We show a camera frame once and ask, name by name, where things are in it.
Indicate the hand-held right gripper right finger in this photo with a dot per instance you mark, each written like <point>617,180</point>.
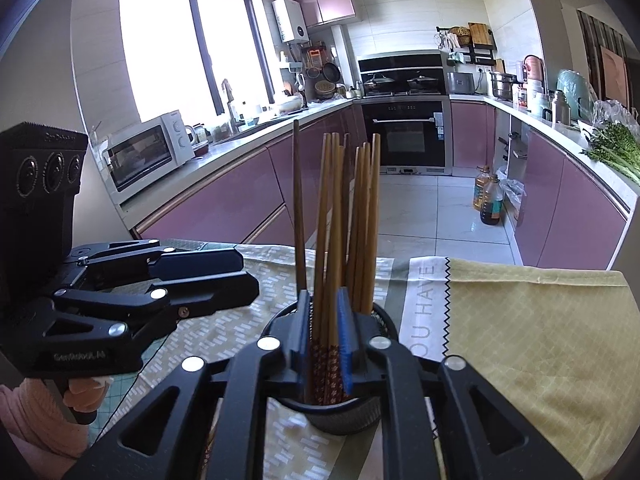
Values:
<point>344,340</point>

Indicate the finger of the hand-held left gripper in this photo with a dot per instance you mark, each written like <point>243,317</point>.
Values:
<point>205,262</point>
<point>215,295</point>

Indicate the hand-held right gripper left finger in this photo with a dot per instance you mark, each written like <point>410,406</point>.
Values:
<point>303,370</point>

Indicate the black mesh holder cup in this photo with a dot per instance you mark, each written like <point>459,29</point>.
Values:
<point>330,417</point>

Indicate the bundle of wooden chopsticks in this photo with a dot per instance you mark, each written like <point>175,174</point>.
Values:
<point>332,260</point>

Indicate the dark brown wooden chopstick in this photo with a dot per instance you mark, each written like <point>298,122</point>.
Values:
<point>299,210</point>

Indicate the person's left forearm pink sleeve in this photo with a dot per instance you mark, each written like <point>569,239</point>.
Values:
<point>35,420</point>

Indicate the person's left hand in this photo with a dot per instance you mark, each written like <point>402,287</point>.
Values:
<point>82,392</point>

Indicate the beige teal patterned tablecloth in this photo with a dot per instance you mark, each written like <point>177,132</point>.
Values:
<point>280,280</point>

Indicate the pink base cabinets with sink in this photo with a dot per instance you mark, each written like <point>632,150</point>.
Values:
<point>235,190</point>

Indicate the white microwave oven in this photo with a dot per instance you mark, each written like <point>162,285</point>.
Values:
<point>145,152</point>

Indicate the chrome kitchen faucet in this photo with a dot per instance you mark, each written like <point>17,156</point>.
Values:
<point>229,100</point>

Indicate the yellow cloth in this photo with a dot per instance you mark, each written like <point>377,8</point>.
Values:
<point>525,335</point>

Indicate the dark liquid plastic bottle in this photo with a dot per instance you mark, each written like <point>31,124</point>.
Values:
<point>492,207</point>

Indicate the yellow cooking oil bottle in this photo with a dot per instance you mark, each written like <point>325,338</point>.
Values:
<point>479,190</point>

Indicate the black built-in oven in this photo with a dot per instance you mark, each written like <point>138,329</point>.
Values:
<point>400,140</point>

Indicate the woven basket bowl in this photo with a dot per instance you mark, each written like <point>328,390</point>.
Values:
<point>325,87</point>

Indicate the kitchen window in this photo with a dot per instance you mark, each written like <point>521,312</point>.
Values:
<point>165,50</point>

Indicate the white plastic bag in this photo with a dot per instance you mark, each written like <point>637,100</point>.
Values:
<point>514,192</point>

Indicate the hanging black frying pan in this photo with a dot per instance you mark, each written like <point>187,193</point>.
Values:
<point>331,71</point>

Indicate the lidded cooking pot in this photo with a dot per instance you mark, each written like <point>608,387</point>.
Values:
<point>422,82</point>
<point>378,82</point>

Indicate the white water heater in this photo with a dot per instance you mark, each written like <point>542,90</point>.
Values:
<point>291,20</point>

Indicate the pink base cabinets beside oven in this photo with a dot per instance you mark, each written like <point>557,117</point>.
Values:
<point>570,210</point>

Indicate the black range hood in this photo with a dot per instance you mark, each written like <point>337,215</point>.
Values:
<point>400,62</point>

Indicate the stainless steel stockpot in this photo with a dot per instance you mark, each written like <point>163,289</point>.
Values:
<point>502,85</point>

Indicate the steel thermos flask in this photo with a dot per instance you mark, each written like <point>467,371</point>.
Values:
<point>561,109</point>

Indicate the pink electric kettle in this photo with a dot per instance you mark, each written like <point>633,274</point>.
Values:
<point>533,67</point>

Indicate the green leafy vegetables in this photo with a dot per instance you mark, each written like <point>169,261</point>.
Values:
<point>615,147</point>

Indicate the teal round appliance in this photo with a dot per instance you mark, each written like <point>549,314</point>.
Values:
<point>575,92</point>

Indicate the clear plastic bag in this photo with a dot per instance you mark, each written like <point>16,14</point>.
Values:
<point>612,112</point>

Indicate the doorway with wooden door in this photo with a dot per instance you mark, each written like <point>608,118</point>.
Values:
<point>607,55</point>

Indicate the pink wall cabinet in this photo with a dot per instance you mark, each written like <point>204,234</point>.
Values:
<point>330,0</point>

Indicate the wall rack with cutting board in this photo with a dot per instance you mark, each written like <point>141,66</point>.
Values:
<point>475,42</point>

